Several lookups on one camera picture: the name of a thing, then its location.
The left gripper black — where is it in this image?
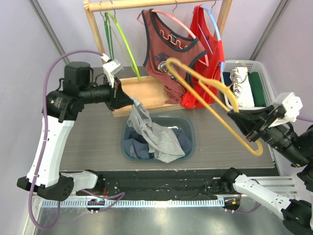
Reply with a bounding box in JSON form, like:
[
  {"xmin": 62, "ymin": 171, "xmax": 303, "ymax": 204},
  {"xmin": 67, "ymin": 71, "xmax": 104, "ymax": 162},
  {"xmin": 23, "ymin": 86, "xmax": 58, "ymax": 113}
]
[{"xmin": 80, "ymin": 74, "xmax": 134, "ymax": 111}]

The yellow hanger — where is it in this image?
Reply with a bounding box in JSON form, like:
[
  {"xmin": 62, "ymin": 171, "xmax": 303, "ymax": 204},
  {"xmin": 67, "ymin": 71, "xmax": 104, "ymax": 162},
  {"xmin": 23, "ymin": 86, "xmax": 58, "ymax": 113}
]
[{"xmin": 165, "ymin": 57, "xmax": 264, "ymax": 156}]

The navy blue tank top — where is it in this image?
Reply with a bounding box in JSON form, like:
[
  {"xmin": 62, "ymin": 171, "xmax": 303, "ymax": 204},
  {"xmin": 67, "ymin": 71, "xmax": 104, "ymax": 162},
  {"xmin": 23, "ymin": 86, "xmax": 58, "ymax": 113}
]
[{"xmin": 121, "ymin": 128, "xmax": 193, "ymax": 161}]

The grey tank top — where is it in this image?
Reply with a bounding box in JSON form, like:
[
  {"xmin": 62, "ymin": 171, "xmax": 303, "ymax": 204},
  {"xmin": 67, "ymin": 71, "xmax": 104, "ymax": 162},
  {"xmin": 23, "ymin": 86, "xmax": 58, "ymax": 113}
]
[{"xmin": 127, "ymin": 98, "xmax": 185, "ymax": 163}]

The maroon tank top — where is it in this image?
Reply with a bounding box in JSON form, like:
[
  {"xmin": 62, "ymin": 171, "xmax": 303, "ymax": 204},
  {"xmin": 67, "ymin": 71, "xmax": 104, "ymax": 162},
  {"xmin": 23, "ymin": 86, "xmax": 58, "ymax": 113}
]
[{"xmin": 141, "ymin": 9, "xmax": 207, "ymax": 104}]

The dark green hanger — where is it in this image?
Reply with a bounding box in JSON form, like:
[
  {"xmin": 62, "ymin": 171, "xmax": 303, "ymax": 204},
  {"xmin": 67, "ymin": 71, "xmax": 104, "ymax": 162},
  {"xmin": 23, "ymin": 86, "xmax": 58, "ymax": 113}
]
[{"xmin": 104, "ymin": 13, "xmax": 114, "ymax": 59}]

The lime green hanger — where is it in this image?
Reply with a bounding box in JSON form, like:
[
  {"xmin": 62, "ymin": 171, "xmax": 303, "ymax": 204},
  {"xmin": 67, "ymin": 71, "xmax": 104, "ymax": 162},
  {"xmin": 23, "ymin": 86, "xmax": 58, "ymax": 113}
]
[{"xmin": 103, "ymin": 11, "xmax": 141, "ymax": 81}]

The pink hanger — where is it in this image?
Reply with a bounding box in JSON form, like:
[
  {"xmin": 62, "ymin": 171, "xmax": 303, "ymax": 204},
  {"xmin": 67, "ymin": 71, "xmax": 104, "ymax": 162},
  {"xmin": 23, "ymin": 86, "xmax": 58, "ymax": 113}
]
[{"xmin": 136, "ymin": 7, "xmax": 209, "ymax": 67}]

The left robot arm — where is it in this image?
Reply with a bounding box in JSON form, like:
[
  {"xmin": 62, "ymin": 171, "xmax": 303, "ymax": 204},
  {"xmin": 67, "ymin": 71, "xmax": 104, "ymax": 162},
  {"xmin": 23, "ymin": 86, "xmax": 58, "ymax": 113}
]
[{"xmin": 17, "ymin": 60, "xmax": 133, "ymax": 201}]

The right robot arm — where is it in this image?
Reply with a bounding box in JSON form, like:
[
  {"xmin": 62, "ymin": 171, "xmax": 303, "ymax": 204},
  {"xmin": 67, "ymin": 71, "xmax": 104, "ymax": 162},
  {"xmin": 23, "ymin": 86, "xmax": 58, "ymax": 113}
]
[{"xmin": 221, "ymin": 105, "xmax": 313, "ymax": 235}]

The light blue hanger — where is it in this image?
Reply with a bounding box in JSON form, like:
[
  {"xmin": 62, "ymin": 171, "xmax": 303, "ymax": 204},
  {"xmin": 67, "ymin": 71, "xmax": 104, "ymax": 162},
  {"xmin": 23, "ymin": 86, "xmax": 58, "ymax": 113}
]
[{"xmin": 198, "ymin": 5, "xmax": 224, "ymax": 72}]

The red tank top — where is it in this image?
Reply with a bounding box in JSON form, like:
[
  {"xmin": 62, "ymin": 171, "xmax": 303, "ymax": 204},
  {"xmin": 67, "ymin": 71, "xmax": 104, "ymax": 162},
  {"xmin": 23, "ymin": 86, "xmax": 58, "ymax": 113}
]
[{"xmin": 180, "ymin": 5, "xmax": 225, "ymax": 109}]

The folded green shirt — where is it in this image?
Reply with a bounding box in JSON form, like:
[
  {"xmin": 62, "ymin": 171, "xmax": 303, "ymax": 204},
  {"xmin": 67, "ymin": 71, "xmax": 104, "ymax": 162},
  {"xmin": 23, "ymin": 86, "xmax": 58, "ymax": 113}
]
[{"xmin": 248, "ymin": 72, "xmax": 266, "ymax": 107}]

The wooden clothes rack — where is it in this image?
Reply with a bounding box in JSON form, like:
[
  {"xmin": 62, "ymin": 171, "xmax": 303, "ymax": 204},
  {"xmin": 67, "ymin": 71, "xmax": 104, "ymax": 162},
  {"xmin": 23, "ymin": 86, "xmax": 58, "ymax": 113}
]
[{"xmin": 83, "ymin": 0, "xmax": 233, "ymax": 118}]

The folded navy shirt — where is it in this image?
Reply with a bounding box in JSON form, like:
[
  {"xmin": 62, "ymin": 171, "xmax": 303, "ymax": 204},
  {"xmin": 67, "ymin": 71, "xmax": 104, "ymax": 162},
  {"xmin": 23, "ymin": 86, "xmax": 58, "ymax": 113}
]
[{"xmin": 223, "ymin": 72, "xmax": 233, "ymax": 92}]

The white plastic basket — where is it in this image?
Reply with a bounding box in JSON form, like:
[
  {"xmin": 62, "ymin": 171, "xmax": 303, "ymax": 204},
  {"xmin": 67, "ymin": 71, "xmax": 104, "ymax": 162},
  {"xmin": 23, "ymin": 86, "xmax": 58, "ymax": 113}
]
[{"xmin": 221, "ymin": 60, "xmax": 275, "ymax": 110}]

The teal plastic bin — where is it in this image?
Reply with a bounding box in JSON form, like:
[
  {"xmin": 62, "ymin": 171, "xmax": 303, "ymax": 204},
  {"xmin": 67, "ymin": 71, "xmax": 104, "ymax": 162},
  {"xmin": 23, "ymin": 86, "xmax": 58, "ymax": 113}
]
[{"xmin": 120, "ymin": 115, "xmax": 196, "ymax": 162}]

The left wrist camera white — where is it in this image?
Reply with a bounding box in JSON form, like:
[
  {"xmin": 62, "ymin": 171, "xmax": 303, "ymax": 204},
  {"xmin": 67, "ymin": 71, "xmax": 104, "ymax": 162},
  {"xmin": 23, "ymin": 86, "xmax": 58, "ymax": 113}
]
[{"xmin": 103, "ymin": 59, "xmax": 123, "ymax": 88}]

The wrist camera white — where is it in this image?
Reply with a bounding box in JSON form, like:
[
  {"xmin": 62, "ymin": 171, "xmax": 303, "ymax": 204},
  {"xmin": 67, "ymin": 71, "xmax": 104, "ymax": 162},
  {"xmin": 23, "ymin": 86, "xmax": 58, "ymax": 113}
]
[
  {"xmin": 271, "ymin": 92, "xmax": 303, "ymax": 126},
  {"xmin": 103, "ymin": 59, "xmax": 123, "ymax": 88}
]

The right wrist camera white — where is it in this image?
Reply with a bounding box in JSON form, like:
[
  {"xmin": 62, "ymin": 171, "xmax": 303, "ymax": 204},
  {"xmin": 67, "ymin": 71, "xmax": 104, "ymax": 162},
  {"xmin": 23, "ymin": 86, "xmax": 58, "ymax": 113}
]
[{"xmin": 271, "ymin": 92, "xmax": 303, "ymax": 126}]

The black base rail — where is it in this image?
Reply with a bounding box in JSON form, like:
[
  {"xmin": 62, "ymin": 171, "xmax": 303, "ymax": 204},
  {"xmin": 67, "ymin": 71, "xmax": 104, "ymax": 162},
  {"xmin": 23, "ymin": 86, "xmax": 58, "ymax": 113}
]
[{"xmin": 90, "ymin": 169, "xmax": 234, "ymax": 201}]

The aluminium frame post right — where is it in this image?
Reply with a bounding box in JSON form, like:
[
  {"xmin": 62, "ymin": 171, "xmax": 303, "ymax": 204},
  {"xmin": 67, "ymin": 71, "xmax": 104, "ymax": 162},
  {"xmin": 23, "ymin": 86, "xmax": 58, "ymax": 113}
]
[{"xmin": 250, "ymin": 0, "xmax": 290, "ymax": 61}]

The aluminium frame post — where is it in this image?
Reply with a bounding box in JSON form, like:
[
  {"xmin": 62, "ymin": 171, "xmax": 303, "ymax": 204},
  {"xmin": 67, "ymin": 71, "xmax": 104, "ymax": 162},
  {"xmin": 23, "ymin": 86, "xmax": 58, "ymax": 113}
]
[
  {"xmin": 250, "ymin": 0, "xmax": 290, "ymax": 61},
  {"xmin": 28, "ymin": 0, "xmax": 65, "ymax": 56}
]

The white slotted cable duct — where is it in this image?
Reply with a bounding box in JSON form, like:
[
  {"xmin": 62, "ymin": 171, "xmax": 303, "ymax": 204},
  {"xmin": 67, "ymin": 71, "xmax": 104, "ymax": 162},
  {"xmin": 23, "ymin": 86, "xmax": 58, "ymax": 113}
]
[{"xmin": 41, "ymin": 198, "xmax": 225, "ymax": 209}]

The aluminium frame post left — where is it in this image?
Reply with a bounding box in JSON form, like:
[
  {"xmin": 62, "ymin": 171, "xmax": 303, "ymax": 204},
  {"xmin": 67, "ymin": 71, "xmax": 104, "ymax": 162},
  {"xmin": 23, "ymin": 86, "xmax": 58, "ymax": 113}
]
[{"xmin": 28, "ymin": 0, "xmax": 65, "ymax": 56}]

